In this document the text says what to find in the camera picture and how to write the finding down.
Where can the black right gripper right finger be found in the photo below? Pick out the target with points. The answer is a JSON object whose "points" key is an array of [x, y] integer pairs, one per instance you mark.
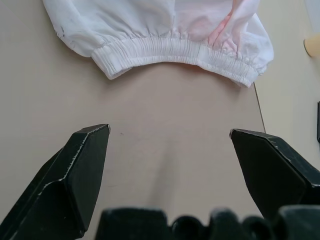
{"points": [[275, 170]]}

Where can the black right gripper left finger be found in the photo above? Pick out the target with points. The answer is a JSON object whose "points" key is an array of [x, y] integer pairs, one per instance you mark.
{"points": [[62, 175]]}

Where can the cream plastic bottle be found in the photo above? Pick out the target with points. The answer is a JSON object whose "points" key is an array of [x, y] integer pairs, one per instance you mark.
{"points": [[313, 45]]}

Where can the white shirt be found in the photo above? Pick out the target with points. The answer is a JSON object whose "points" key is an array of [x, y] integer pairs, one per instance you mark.
{"points": [[150, 27]]}

